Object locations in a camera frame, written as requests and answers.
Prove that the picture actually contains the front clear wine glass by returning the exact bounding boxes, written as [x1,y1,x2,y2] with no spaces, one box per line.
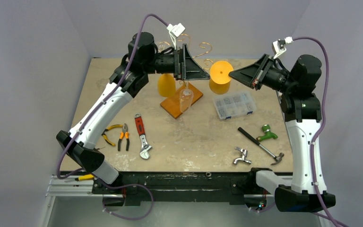
[179,80,194,113]

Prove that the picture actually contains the yellow handled screwdriver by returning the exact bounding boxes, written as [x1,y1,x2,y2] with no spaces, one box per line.
[65,174,95,182]

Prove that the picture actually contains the black handled hammer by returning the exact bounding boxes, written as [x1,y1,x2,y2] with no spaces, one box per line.
[237,127,285,166]

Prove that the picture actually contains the yellow long nose pliers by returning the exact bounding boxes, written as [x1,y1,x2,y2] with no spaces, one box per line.
[101,124,123,147]

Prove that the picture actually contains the clear plastic screw box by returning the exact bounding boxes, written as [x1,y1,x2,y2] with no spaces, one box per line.
[212,90,257,120]

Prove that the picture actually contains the green faucet valve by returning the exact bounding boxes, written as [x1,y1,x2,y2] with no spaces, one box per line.
[256,124,278,142]

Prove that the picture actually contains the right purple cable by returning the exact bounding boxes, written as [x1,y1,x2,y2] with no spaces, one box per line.
[293,36,351,227]

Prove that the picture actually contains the black table front rail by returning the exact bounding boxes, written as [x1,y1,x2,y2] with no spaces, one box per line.
[92,171,272,206]

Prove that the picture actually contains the aluminium frame rail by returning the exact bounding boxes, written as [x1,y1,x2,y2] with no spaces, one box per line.
[45,176,94,197]

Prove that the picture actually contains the wooden rack base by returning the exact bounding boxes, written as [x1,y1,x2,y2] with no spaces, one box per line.
[160,84,203,119]

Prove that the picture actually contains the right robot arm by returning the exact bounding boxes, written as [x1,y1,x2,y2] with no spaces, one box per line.
[229,54,336,213]

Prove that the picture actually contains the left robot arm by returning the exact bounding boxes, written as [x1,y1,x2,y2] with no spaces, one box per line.
[56,32,210,193]

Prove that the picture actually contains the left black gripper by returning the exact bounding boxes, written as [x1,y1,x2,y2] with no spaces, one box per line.
[144,44,210,81]

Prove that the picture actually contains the purple loop cable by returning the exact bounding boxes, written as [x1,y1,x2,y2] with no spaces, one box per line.
[102,183,155,221]

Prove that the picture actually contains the orange black pliers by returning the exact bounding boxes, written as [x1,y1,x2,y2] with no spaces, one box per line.
[117,123,130,151]

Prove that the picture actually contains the chrome faucet tap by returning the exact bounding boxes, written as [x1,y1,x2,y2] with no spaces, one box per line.
[233,147,252,165]

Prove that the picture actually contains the red adjustable wrench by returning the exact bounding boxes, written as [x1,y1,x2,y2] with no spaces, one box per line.
[134,113,152,160]

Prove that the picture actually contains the yellow wine glass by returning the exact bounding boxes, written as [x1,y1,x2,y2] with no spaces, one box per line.
[209,61,233,95]
[157,74,176,97]

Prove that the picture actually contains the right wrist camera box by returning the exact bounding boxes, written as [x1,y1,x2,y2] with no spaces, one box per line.
[272,36,293,59]

